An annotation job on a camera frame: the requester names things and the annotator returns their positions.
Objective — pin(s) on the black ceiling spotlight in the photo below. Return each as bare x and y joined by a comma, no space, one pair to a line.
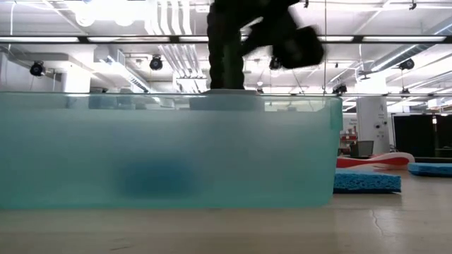
37,68
407,64
275,64
156,63
340,89

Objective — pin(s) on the red shelf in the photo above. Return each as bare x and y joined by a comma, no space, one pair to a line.
346,137

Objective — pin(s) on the red and white dish brush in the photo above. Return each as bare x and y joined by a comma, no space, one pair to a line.
374,162

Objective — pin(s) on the grey monitor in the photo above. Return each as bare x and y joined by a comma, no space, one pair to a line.
362,148

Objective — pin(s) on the black partition panel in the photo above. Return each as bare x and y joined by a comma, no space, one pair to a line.
413,135

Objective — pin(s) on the thin vertical pole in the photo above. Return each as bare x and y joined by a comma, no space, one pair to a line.
325,81

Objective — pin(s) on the white ceiling pipes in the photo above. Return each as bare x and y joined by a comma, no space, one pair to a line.
183,56

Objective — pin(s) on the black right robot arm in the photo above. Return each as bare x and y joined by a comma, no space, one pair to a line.
268,14

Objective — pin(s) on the teal translucent plastic bin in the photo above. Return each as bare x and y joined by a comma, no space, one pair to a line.
247,158

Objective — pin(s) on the blue sponge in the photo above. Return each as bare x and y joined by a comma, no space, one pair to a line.
159,180
431,169
367,181

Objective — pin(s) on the white column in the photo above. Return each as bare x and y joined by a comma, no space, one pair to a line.
372,123

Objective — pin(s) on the black overhead light rail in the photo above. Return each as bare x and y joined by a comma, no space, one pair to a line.
83,39

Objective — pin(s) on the silver ventilation duct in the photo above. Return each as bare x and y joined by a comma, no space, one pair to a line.
406,53

